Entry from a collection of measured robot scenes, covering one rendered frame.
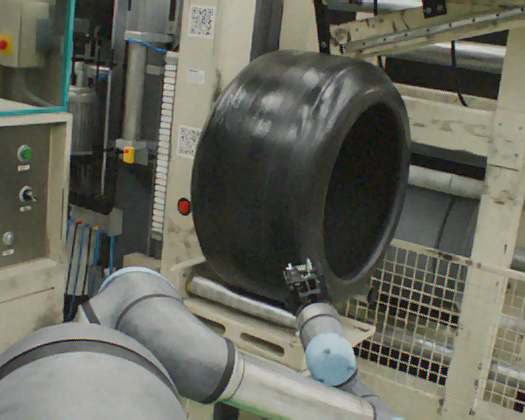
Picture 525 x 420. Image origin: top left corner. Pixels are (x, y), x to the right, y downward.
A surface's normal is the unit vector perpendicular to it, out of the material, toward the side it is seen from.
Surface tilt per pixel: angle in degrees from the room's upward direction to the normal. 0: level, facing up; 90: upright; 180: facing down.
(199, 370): 77
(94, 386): 5
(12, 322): 90
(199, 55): 90
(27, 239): 90
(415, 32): 90
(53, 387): 15
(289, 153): 69
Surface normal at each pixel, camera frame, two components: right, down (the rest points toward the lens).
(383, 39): -0.55, 0.15
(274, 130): -0.44, -0.31
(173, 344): 0.06, -0.29
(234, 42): 0.82, 0.22
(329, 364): 0.11, 0.38
